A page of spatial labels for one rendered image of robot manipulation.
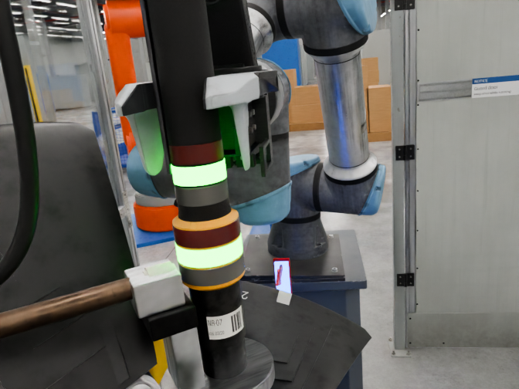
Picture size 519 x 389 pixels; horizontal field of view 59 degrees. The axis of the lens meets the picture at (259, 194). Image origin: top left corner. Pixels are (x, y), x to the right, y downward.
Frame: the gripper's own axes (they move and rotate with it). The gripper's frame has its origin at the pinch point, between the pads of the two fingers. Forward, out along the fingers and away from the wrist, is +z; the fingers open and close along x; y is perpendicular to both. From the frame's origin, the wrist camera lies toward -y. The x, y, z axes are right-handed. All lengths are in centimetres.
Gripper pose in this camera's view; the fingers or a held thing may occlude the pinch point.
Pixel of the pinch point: (169, 90)
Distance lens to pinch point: 25.7
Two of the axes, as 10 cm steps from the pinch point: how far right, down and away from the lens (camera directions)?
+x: -9.9, 0.5, 1.6
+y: 0.9, 9.6, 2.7
